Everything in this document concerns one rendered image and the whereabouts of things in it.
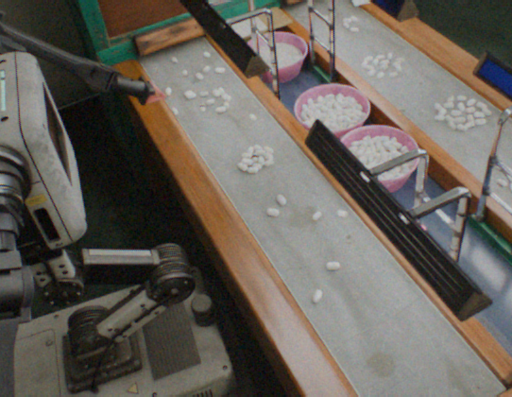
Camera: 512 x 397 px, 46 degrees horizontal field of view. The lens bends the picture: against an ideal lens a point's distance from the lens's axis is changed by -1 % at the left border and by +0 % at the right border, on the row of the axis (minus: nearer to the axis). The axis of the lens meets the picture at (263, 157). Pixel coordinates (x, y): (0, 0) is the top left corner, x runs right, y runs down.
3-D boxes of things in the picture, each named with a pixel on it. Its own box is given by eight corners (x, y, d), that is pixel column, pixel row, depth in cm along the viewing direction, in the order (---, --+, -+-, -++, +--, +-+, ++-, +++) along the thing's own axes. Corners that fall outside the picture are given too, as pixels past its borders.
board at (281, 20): (223, 47, 249) (222, 44, 249) (209, 31, 260) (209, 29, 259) (293, 23, 258) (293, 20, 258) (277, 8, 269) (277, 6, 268)
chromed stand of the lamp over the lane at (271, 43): (240, 130, 224) (223, 25, 193) (218, 103, 237) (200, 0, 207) (285, 112, 229) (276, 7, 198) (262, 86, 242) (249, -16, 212)
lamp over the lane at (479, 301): (460, 324, 118) (466, 303, 113) (303, 145, 160) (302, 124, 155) (492, 306, 120) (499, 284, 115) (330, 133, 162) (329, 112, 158)
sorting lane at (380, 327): (398, 459, 131) (398, 456, 129) (140, 64, 254) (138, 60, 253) (504, 394, 139) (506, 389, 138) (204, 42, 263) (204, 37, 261)
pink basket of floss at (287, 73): (297, 93, 237) (295, 73, 231) (234, 83, 246) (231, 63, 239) (316, 55, 255) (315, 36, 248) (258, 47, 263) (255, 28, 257)
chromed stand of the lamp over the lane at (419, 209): (397, 335, 157) (410, 223, 127) (355, 280, 171) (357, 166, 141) (455, 303, 163) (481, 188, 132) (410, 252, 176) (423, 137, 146)
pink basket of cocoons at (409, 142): (365, 214, 188) (366, 193, 182) (321, 163, 207) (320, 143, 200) (435, 181, 196) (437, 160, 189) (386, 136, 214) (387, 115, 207)
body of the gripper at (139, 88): (145, 76, 210) (126, 70, 206) (154, 91, 203) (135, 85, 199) (137, 92, 213) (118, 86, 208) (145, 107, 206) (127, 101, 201)
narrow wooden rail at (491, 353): (500, 405, 144) (508, 384, 136) (207, 54, 267) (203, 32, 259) (518, 395, 145) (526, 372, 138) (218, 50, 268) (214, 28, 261)
